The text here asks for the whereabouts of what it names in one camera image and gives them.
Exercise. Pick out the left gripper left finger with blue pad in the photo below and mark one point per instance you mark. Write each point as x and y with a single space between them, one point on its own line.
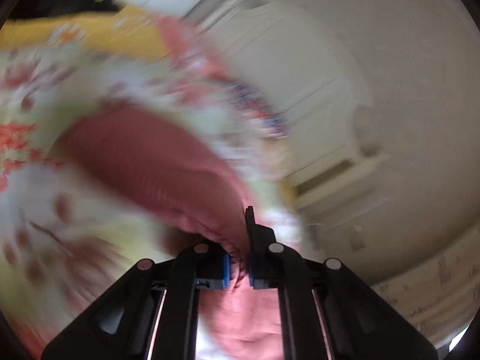
151 312

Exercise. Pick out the patterned beige curtain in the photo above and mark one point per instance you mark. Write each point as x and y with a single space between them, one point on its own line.
440 296

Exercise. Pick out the colourful embroidered pillow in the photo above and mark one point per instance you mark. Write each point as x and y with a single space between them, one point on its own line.
252 105

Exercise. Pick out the floral bed sheet mattress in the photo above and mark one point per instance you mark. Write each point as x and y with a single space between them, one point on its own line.
65 237

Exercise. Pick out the white wooden headboard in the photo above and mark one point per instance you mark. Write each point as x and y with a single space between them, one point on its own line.
312 81

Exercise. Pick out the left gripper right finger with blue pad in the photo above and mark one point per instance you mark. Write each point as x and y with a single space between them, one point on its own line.
326 310

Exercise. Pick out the pink quilted jacket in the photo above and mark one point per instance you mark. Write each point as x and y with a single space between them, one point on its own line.
181 151

